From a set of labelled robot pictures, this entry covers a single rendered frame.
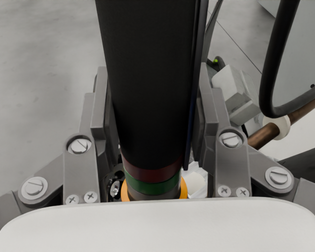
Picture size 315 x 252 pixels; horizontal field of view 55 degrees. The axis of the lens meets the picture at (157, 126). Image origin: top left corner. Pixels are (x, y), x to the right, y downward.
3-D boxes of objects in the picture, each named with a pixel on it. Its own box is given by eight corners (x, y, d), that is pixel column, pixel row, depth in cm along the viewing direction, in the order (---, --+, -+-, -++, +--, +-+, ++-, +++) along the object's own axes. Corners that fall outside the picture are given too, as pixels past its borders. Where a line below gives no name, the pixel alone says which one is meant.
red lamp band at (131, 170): (158, 124, 18) (158, 110, 17) (195, 161, 17) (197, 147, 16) (110, 152, 17) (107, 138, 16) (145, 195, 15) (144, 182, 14)
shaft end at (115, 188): (119, 177, 39) (116, 176, 38) (121, 189, 37) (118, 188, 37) (110, 188, 39) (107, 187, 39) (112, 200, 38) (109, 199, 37)
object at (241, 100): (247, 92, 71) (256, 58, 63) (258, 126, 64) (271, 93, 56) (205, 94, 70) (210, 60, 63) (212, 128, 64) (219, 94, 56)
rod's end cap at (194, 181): (191, 179, 25) (193, 165, 24) (208, 196, 24) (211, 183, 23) (172, 192, 24) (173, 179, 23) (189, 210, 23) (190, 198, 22)
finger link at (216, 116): (202, 223, 12) (186, 106, 17) (279, 220, 13) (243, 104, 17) (211, 184, 10) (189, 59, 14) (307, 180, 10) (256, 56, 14)
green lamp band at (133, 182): (158, 138, 19) (158, 125, 18) (193, 173, 17) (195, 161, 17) (113, 165, 18) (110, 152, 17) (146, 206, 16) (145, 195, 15)
